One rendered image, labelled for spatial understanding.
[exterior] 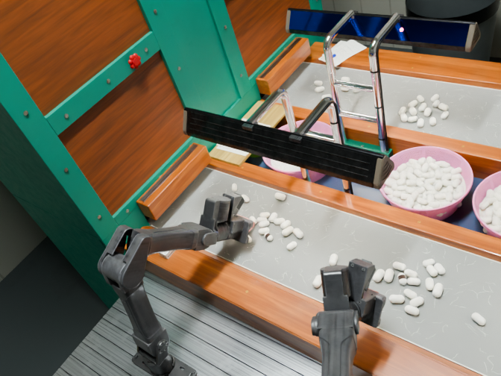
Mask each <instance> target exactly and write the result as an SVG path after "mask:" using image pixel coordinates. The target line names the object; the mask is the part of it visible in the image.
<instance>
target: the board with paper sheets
mask: <svg viewBox="0 0 501 376"><path fill-rule="evenodd" d="M262 103H263V101H258V102H257V103H256V104H255V105H254V106H253V107H252V108H251V109H250V110H249V111H248V112H247V113H246V114H245V115H244V116H243V117H242V119H249V118H250V117H251V115H252V114H253V113H254V112H255V111H256V110H257V109H258V108H259V107H260V106H261V104H262ZM284 116H285V111H284V109H283V106H282V105H278V104H274V105H273V106H272V107H271V108H270V109H269V110H268V111H267V113H266V114H265V115H264V116H263V117H262V118H261V119H260V120H259V121H258V122H259V123H262V124H265V125H270V126H271V127H272V128H275V127H276V126H277V124H278V123H279V122H280V121H281V120H282V118H283V117H284ZM242 119H241V120H242ZM217 147H218V145H217V146H216V147H215V148H214V149H213V150H212V151H211V152H210V153H209V155H210V157H211V158H212V159H214V160H218V161H221V162H224V163H228V164H231V165H234V166H238V167H240V166H241V165H242V164H243V163H244V162H245V161H246V160H247V159H248V158H249V157H250V155H251V153H248V154H247V155H246V156H243V155H240V154H235V153H233V152H229V151H225V150H221V149H218V148H217Z"/></svg>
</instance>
